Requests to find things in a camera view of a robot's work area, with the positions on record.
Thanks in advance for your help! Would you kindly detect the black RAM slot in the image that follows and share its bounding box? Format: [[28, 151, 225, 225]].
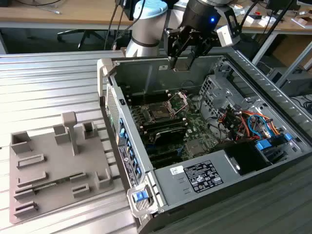
[[144, 121, 187, 133], [142, 117, 185, 127]]

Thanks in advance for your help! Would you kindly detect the long wooden desk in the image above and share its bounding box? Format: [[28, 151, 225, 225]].
[[0, 0, 312, 35]]

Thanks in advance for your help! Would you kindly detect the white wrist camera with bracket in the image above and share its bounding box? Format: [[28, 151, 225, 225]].
[[216, 8, 242, 47]]

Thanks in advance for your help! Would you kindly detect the silver perforated drive cage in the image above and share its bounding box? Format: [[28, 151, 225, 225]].
[[197, 60, 247, 119]]

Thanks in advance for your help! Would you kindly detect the green motherboard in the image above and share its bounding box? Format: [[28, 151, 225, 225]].
[[126, 96, 220, 169]]

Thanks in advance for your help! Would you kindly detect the silver CPU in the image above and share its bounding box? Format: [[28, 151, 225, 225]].
[[174, 58, 193, 72]]

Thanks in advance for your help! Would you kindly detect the black graphics card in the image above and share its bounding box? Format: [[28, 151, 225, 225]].
[[147, 128, 188, 147]]

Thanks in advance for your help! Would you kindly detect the grey power supply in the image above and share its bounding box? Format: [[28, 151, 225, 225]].
[[153, 149, 243, 208]]

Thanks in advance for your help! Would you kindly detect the grey parts rack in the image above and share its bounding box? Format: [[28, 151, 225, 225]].
[[9, 111, 115, 225]]

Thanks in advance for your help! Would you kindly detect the brown cardboard piece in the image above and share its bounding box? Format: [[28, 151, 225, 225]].
[[292, 17, 310, 27]]

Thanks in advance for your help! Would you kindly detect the black monitor foot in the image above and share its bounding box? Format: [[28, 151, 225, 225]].
[[265, 0, 299, 11]]

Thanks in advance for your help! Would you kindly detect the black plastic air duct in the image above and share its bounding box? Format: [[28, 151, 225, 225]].
[[213, 140, 273, 177]]

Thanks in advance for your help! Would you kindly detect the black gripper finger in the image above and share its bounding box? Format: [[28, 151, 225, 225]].
[[164, 26, 194, 72], [187, 31, 217, 71]]

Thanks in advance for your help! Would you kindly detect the blue case latch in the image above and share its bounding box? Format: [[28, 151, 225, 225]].
[[133, 191, 148, 203]]

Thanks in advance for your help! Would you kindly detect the orange red wire bundle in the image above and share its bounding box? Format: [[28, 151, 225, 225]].
[[217, 107, 281, 142]]

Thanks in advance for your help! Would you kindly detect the grey open PC case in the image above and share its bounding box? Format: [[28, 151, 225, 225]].
[[97, 48, 312, 234]]

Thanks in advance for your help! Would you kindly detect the brown cardboard box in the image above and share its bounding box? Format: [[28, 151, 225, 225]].
[[272, 34, 312, 70]]

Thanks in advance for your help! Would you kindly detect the black office chair base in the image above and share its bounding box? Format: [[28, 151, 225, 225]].
[[57, 28, 105, 51]]

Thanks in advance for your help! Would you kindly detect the blue disk carrier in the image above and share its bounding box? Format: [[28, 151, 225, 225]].
[[254, 138, 273, 154]]

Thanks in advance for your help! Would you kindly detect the black expansion slot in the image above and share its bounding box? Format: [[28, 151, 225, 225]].
[[146, 145, 182, 159]]

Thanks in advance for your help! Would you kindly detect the green RAM stick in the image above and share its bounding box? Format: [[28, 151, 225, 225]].
[[33, 177, 74, 191]]

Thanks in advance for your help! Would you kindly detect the black slanted pole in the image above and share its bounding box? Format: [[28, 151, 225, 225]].
[[250, 0, 297, 60]]

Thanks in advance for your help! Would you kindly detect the blue data wire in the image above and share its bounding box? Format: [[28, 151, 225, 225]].
[[247, 114, 273, 140]]

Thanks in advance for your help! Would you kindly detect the grey computer tower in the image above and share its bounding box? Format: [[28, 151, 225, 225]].
[[267, 67, 312, 98]]

